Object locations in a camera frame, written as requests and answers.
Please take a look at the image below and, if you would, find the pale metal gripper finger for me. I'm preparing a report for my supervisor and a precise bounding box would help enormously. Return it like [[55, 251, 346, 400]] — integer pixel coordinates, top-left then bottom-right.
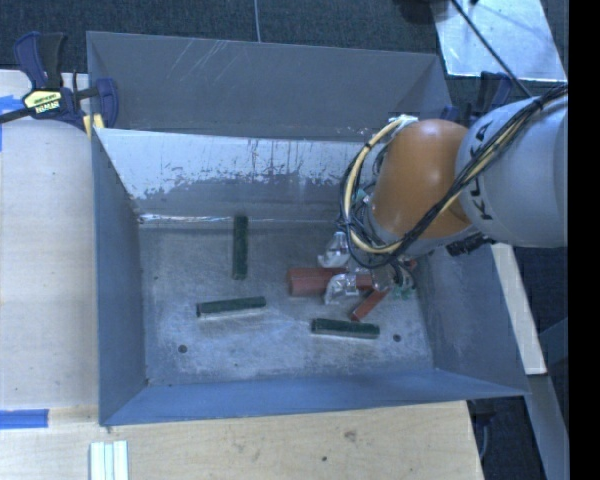
[[322, 272, 362, 306], [317, 231, 352, 270]]

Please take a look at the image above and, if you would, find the dark green flat block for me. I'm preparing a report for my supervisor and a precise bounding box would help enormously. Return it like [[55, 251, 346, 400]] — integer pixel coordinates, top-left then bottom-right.
[[309, 317, 382, 341], [231, 214, 250, 281], [195, 295, 268, 319]]

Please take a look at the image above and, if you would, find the black cylinder on white bracket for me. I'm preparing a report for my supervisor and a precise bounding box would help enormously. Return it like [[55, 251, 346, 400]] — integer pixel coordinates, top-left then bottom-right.
[[446, 234, 497, 258]]

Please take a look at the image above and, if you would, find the red-brown flat block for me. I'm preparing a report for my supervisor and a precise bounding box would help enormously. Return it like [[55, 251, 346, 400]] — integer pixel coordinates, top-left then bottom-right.
[[348, 287, 392, 323], [285, 266, 377, 298]]

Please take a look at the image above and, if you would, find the pale wood flat board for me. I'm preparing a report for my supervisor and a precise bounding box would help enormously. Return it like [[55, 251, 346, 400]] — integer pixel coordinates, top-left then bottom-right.
[[0, 116, 102, 412]]

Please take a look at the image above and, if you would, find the grey metal bin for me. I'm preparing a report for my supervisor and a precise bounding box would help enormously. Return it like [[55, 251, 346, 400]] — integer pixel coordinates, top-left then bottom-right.
[[85, 30, 532, 428]]

